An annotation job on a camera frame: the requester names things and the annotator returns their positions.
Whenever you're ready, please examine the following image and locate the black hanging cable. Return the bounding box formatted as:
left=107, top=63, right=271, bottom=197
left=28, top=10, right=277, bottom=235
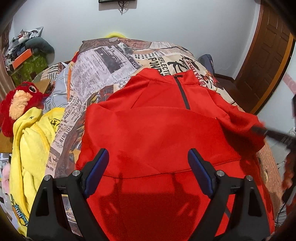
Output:
left=117, top=1, right=127, bottom=16

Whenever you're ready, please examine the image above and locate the newspaper print bed blanket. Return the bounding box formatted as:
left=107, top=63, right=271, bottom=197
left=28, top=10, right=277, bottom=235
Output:
left=44, top=37, right=285, bottom=237

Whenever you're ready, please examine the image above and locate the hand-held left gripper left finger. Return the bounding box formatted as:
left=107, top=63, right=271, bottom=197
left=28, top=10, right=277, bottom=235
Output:
left=26, top=148, right=110, bottom=241

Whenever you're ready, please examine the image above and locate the orange flat box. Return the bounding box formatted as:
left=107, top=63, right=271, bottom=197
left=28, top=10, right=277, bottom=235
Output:
left=11, top=48, right=33, bottom=69

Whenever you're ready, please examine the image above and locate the grey checked sheet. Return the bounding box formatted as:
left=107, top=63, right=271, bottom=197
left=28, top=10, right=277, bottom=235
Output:
left=44, top=62, right=75, bottom=110

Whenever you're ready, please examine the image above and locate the grey neck pillow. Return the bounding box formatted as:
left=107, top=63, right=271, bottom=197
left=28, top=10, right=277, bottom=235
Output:
left=24, top=37, right=55, bottom=55

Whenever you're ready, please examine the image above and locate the dark blue bag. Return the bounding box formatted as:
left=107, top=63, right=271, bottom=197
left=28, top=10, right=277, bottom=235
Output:
left=199, top=54, right=216, bottom=75

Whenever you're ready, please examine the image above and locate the red plush toy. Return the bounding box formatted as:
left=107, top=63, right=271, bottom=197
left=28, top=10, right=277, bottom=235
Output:
left=0, top=81, right=50, bottom=138

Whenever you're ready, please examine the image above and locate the brown curtain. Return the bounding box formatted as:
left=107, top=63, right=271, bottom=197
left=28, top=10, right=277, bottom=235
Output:
left=0, top=21, right=14, bottom=101

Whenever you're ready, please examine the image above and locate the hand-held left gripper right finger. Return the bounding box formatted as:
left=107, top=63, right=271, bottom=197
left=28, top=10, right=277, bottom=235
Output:
left=188, top=148, right=271, bottom=241

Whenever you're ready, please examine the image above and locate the brown wooden door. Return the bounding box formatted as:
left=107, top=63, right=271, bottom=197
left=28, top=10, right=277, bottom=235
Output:
left=233, top=0, right=296, bottom=114

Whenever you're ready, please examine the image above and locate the yellow fleece blanket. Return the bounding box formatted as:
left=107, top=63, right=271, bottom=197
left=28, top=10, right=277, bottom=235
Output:
left=9, top=108, right=68, bottom=237

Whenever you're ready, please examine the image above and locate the yellow pillow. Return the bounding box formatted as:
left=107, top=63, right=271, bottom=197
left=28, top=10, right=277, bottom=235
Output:
left=104, top=32, right=126, bottom=39

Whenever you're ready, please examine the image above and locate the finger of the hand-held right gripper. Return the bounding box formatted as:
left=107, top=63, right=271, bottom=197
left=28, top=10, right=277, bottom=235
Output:
left=251, top=126, right=288, bottom=143

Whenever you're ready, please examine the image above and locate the green patterned box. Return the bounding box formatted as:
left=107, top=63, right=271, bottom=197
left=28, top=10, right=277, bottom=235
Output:
left=10, top=53, right=49, bottom=82

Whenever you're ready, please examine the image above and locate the red zip-neck sweater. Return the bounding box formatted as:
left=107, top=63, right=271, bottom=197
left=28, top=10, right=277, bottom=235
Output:
left=76, top=68, right=275, bottom=241

